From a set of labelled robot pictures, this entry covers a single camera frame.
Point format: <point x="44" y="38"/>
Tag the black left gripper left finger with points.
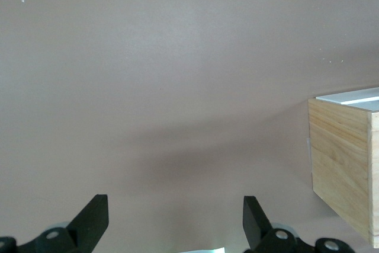
<point x="86" y="226"/>

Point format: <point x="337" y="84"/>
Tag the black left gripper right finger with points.
<point x="257" y="229"/>

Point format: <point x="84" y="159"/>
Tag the white-fronted wooden drawer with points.
<point x="349" y="96"/>

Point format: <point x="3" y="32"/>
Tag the light wooden cabinet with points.
<point x="340" y="161"/>

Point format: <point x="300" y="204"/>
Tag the brown paper table cover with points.
<point x="148" y="57"/>

